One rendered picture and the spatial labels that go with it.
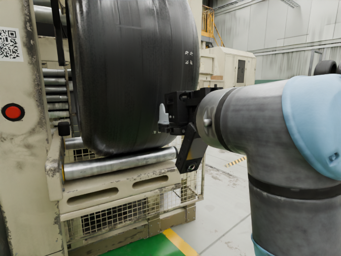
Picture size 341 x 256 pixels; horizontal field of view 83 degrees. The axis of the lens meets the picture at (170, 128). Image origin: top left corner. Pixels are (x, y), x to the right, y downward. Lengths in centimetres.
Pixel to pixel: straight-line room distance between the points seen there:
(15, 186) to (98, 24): 47
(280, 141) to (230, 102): 7
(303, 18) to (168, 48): 1184
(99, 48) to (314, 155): 38
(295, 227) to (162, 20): 43
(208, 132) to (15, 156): 52
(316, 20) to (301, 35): 76
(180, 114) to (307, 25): 1180
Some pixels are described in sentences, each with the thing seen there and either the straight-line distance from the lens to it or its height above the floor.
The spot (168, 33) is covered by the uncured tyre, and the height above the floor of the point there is 124.
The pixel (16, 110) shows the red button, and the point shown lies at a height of 106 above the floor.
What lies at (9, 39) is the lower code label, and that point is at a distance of 63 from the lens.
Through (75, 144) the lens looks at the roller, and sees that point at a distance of 84.
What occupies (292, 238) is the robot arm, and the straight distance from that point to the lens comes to 24.
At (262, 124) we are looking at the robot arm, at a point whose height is 109.
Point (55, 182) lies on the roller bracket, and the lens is 54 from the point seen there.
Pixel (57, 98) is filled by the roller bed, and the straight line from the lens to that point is 101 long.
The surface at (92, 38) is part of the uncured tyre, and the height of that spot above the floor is 121.
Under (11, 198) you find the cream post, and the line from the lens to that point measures 70.
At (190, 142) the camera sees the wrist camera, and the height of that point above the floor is 103.
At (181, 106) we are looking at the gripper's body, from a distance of 35.
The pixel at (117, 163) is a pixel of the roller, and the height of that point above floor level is 91.
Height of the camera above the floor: 113
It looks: 13 degrees down
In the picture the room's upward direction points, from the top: straight up
